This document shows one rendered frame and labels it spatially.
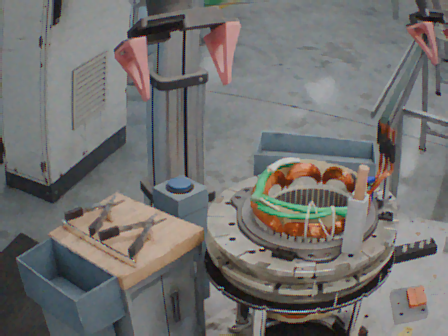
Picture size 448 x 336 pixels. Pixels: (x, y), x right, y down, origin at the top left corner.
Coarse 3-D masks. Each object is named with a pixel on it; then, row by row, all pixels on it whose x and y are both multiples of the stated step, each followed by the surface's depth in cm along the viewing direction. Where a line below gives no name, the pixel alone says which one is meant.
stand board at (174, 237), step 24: (96, 216) 119; (120, 216) 119; (144, 216) 120; (168, 216) 120; (72, 240) 111; (120, 240) 112; (168, 240) 113; (192, 240) 115; (120, 264) 106; (144, 264) 107
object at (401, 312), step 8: (400, 288) 140; (392, 296) 138; (400, 296) 138; (392, 304) 137; (400, 304) 135; (408, 304) 134; (392, 312) 135; (400, 312) 132; (408, 312) 131; (416, 312) 131; (424, 312) 130; (400, 320) 130; (408, 320) 130
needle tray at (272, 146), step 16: (256, 144) 144; (272, 144) 150; (288, 144) 149; (304, 144) 149; (320, 144) 148; (336, 144) 148; (352, 144) 147; (368, 144) 146; (256, 160) 140; (272, 160) 140; (336, 160) 138; (352, 160) 147; (368, 160) 147; (368, 176) 138
